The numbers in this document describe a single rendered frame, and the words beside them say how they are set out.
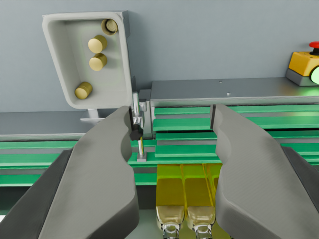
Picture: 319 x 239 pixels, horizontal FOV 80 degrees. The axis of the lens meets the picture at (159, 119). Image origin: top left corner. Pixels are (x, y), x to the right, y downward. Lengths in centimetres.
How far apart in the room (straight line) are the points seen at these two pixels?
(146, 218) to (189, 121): 28
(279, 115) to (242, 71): 18
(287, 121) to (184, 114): 21
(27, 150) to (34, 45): 28
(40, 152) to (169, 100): 35
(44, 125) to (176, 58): 42
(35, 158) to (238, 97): 50
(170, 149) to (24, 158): 35
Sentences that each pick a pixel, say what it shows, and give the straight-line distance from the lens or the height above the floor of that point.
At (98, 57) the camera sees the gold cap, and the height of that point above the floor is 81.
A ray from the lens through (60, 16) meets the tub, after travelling 49.
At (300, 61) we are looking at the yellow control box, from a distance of 61.
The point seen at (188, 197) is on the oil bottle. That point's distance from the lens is 41.
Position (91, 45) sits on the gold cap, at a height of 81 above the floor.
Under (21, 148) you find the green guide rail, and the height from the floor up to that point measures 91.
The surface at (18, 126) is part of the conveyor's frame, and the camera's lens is 68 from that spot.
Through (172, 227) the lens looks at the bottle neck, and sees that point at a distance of 39.
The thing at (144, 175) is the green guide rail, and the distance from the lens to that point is 52.
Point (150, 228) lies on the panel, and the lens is 54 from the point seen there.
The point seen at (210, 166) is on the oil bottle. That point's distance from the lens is 46.
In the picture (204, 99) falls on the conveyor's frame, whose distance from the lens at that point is 47.
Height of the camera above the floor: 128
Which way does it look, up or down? 57 degrees down
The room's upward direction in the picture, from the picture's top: 178 degrees counter-clockwise
